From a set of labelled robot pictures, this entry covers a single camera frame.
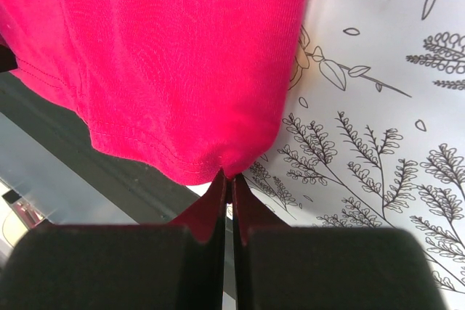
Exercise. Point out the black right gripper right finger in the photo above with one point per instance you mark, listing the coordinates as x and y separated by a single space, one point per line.
282 267

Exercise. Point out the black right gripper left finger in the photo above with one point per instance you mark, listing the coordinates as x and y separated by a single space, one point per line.
178 265

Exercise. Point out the pink t shirt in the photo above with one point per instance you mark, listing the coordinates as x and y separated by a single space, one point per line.
190 87

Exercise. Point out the floral table cloth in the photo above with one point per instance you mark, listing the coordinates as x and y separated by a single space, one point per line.
373 130

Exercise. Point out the aluminium frame rail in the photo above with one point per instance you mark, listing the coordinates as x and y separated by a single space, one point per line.
83 188

